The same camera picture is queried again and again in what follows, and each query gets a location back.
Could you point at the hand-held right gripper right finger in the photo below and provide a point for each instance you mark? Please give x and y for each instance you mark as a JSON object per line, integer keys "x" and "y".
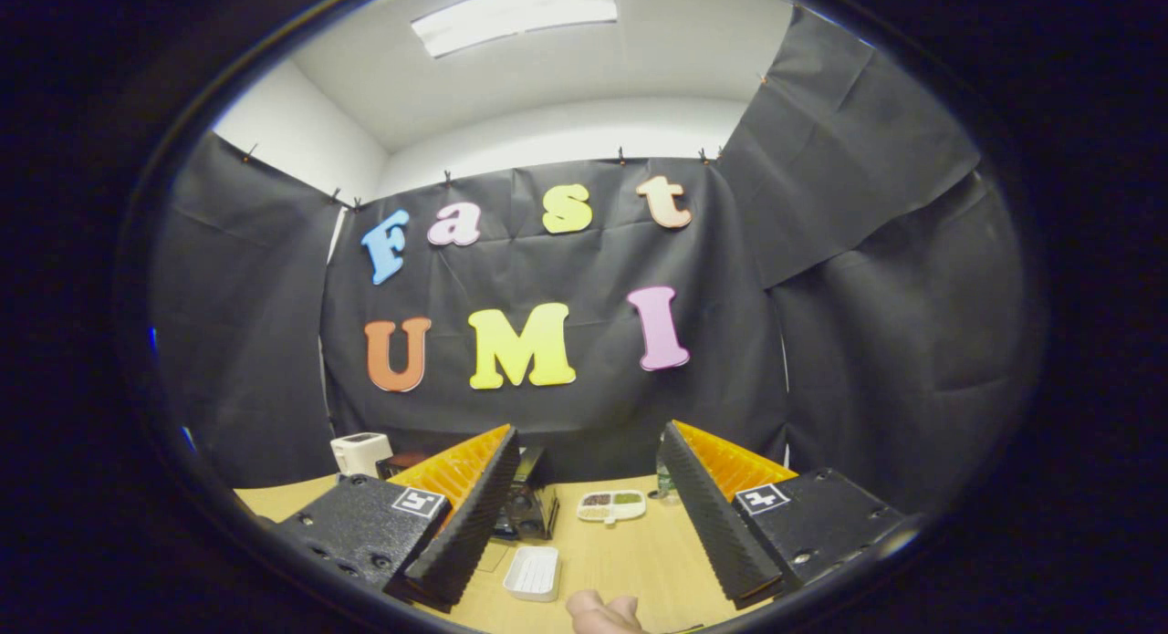
{"x": 712, "y": 515}

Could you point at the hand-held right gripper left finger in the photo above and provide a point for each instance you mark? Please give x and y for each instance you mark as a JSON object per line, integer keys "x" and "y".
{"x": 470, "y": 524}

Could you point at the black electric oven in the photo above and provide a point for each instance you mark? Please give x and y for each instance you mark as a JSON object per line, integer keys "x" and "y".
{"x": 534, "y": 506}

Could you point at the clear plastic water bottle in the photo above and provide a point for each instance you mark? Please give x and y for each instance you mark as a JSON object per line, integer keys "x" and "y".
{"x": 664, "y": 483}

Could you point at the white rectangular tray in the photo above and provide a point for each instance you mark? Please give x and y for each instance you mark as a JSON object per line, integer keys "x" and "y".
{"x": 532, "y": 573}

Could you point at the white divided seasoning dish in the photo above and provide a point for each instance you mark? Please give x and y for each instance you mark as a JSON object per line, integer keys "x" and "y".
{"x": 611, "y": 506}

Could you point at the white toaster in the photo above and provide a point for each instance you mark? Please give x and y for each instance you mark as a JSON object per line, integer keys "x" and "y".
{"x": 360, "y": 453}

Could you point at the black backdrop cloth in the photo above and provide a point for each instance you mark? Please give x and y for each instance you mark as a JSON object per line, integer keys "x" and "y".
{"x": 584, "y": 269}

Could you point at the ceiling light panel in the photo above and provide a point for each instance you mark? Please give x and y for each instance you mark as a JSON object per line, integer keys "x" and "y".
{"x": 516, "y": 14}

